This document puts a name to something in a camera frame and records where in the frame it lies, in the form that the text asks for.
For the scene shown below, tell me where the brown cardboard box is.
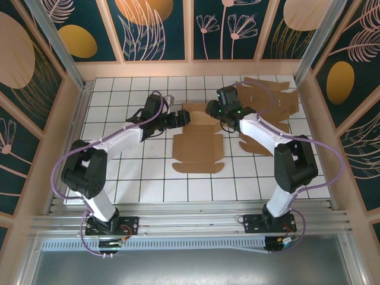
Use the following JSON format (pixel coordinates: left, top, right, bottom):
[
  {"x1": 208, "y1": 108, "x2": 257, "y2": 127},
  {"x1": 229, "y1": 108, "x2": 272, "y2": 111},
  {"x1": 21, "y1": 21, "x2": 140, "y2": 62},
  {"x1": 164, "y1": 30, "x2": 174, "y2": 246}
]
[
  {"x1": 171, "y1": 102, "x2": 226, "y2": 175},
  {"x1": 236, "y1": 76, "x2": 300, "y2": 157}
]

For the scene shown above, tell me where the small circuit board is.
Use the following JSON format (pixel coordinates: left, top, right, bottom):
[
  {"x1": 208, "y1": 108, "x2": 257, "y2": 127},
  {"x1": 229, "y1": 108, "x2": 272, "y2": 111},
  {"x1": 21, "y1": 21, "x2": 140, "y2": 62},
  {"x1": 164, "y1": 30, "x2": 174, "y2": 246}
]
[
  {"x1": 97, "y1": 239, "x2": 125, "y2": 249},
  {"x1": 265, "y1": 236, "x2": 299, "y2": 255}
]

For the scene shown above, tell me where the grey metal sheet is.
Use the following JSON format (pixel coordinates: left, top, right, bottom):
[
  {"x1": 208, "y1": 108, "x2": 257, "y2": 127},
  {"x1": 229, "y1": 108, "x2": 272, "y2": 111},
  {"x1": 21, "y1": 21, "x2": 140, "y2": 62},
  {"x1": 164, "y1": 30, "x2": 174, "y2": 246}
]
[{"x1": 17, "y1": 234, "x2": 366, "y2": 285}]

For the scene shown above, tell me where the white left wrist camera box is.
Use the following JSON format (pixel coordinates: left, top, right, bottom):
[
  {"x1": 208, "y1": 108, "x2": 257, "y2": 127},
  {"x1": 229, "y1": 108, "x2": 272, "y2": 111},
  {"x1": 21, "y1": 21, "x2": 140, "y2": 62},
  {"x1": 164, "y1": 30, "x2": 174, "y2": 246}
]
[{"x1": 164, "y1": 94, "x2": 176, "y2": 115}]

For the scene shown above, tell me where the aluminium side rail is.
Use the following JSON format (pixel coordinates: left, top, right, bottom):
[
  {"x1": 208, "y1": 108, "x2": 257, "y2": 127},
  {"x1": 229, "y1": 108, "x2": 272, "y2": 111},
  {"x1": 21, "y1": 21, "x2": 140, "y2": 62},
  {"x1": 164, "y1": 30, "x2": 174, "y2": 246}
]
[{"x1": 44, "y1": 79, "x2": 96, "y2": 216}]

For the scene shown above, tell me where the aluminium base frame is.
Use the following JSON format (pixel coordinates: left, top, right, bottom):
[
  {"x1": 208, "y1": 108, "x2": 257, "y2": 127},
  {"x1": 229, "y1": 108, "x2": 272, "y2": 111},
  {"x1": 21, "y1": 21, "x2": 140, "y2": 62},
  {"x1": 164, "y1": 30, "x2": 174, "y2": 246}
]
[{"x1": 28, "y1": 199, "x2": 354, "y2": 240}]

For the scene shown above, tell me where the aluminium corner post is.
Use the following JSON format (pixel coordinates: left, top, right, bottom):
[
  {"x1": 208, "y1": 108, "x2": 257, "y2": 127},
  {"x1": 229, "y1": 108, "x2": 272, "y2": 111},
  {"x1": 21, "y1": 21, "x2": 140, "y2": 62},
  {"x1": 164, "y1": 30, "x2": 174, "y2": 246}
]
[
  {"x1": 293, "y1": 0, "x2": 342, "y2": 87},
  {"x1": 23, "y1": 0, "x2": 87, "y2": 90}
]

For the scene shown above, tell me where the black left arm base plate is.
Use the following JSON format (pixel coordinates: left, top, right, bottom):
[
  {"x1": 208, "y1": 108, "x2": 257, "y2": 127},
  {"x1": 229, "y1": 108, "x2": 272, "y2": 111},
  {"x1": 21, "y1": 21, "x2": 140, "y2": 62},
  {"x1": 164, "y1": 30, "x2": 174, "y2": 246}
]
[{"x1": 85, "y1": 216, "x2": 140, "y2": 237}]

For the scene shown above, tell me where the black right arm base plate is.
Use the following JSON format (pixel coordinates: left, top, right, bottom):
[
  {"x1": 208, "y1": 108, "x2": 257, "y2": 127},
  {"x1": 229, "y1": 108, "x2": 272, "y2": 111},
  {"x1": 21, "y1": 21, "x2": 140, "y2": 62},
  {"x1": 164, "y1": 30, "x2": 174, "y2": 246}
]
[{"x1": 242, "y1": 213, "x2": 297, "y2": 235}]

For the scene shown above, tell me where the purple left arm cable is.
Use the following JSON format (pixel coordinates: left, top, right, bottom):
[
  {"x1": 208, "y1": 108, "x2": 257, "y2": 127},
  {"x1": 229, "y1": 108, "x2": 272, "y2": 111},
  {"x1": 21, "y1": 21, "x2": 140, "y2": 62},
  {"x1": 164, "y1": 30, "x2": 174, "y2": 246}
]
[{"x1": 50, "y1": 90, "x2": 169, "y2": 257}]

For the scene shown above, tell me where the grey slotted cable duct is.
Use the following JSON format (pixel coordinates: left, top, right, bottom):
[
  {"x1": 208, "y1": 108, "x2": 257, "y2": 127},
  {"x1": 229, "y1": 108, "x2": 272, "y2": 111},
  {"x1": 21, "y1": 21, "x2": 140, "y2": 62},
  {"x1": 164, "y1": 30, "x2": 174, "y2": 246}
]
[{"x1": 40, "y1": 236, "x2": 267, "y2": 252}]

